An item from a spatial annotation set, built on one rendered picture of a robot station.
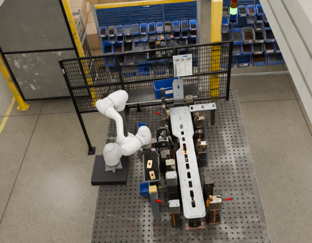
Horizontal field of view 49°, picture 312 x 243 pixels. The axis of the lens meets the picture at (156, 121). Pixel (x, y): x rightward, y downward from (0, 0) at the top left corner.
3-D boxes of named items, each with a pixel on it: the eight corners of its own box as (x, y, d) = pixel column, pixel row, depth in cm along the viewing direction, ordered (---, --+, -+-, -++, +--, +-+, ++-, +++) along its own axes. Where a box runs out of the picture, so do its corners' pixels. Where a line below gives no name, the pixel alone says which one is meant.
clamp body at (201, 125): (206, 142, 387) (206, 120, 362) (195, 143, 387) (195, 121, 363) (204, 136, 393) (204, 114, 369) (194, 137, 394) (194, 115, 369)
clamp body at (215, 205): (223, 224, 316) (225, 203, 290) (207, 225, 316) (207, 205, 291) (220, 214, 323) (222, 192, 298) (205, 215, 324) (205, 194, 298)
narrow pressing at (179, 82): (184, 102, 392) (182, 78, 368) (174, 103, 392) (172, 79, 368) (184, 101, 392) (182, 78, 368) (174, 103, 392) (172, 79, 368)
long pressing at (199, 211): (209, 216, 291) (209, 215, 290) (183, 219, 291) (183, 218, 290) (188, 106, 388) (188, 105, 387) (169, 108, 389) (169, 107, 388)
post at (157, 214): (161, 219, 325) (157, 193, 294) (153, 220, 325) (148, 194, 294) (161, 212, 330) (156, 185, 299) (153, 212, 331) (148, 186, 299)
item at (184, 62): (193, 75, 401) (192, 53, 379) (173, 77, 402) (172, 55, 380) (192, 74, 403) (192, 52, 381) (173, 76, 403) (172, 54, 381)
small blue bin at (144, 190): (150, 196, 344) (149, 191, 338) (140, 197, 344) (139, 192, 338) (149, 187, 352) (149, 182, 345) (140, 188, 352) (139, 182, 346)
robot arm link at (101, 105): (103, 109, 307) (114, 101, 313) (91, 101, 317) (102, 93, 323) (105, 119, 316) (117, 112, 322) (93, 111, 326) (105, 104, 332)
